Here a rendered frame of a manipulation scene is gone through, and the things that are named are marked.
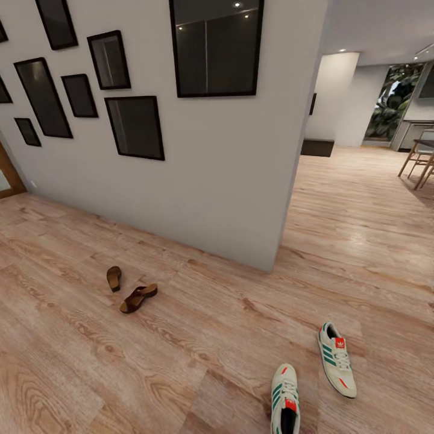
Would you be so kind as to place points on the sandal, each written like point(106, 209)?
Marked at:
point(113, 275)
point(135, 300)

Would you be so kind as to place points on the gym shoe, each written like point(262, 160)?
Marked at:
point(285, 418)
point(335, 360)

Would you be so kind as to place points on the fixed window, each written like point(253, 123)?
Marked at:
point(398, 88)

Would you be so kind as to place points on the breakfast table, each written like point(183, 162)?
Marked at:
point(430, 162)

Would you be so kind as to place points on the dishwasher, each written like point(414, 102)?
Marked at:
point(414, 132)

